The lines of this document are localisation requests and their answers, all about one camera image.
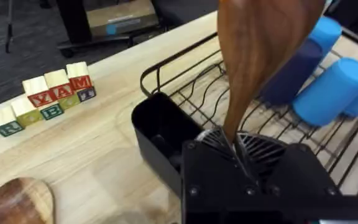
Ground black tripod leg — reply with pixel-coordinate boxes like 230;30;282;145
4;0;16;54

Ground large wooden spoon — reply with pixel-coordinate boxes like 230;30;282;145
216;0;326;146

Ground dark blue cup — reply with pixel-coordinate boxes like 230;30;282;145
259;38;324;107

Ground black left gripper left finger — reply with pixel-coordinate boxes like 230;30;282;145
181;127;259;202

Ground black cutlery holder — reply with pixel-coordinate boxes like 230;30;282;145
131;91;205;198

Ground lettered wooden toy blocks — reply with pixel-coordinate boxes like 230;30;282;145
0;61;98;138

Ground cardboard box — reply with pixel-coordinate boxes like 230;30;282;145
85;0;160;37

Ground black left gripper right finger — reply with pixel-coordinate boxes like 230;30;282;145
237;132;342;202

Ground black wire dish rack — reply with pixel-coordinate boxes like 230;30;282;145
139;27;358;197

